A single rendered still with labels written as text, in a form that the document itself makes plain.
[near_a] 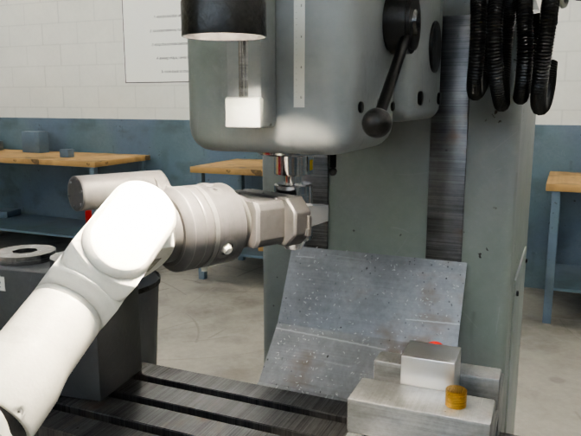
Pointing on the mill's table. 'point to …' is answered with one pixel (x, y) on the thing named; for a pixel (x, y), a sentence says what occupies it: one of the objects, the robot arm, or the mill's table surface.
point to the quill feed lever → (410, 36)
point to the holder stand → (22, 277)
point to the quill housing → (301, 81)
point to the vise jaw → (415, 412)
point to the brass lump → (456, 397)
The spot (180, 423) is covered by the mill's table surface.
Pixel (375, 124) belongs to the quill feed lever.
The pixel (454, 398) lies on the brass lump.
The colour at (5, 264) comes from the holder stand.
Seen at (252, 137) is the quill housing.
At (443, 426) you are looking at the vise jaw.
